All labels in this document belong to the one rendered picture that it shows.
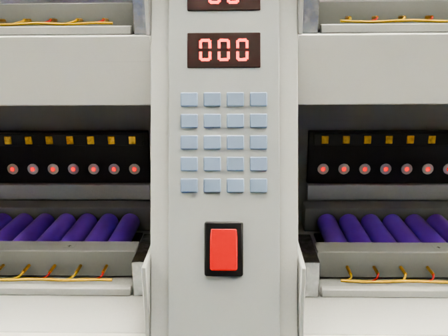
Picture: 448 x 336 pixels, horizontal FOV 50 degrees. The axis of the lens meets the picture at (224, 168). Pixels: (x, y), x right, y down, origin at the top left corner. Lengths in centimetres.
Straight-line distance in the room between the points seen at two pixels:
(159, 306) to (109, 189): 20
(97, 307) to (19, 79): 17
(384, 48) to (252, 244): 15
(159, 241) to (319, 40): 16
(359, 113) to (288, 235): 24
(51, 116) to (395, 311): 38
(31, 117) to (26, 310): 24
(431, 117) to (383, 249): 20
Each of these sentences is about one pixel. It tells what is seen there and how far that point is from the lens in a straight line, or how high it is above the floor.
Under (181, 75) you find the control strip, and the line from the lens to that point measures 31.
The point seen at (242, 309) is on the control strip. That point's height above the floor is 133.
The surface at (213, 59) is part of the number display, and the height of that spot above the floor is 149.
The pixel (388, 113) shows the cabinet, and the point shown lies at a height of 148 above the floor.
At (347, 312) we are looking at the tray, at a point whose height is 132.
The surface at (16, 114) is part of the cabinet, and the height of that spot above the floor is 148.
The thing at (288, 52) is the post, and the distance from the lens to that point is 32.
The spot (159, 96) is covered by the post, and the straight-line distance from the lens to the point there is 31.
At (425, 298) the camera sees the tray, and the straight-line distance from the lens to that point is 39.
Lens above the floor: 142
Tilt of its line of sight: 1 degrees up
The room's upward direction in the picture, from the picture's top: straight up
